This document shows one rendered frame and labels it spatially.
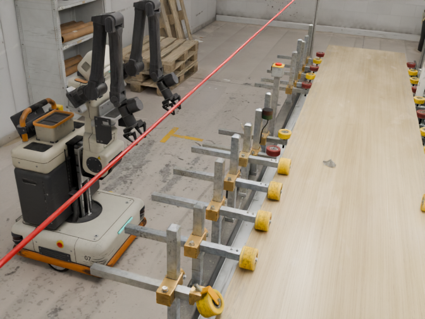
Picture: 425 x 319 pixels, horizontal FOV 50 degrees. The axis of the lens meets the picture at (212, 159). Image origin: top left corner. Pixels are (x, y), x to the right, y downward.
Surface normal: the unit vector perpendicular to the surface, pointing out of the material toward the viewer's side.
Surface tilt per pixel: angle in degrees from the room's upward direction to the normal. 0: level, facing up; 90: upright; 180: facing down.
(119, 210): 0
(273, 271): 0
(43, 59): 90
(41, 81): 90
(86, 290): 0
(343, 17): 90
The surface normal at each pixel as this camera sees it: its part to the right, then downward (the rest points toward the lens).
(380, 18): -0.31, 0.44
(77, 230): 0.04, -0.88
